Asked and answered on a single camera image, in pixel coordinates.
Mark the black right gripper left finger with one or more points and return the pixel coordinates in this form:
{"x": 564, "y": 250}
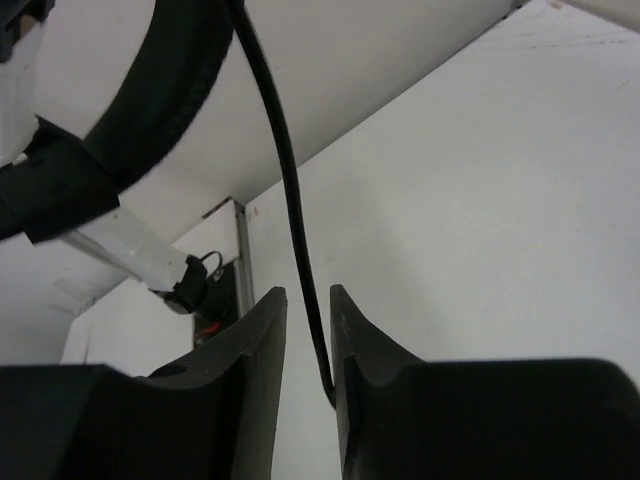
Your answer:
{"x": 210, "y": 414}

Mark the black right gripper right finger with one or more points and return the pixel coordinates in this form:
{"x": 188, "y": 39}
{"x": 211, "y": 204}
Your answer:
{"x": 400, "y": 417}

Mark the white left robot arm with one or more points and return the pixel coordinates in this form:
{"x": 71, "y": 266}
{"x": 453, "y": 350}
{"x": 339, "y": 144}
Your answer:
{"x": 185, "y": 283}

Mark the aluminium table edge rail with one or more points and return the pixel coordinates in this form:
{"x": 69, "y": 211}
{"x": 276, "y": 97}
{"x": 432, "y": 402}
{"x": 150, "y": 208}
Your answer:
{"x": 244, "y": 281}

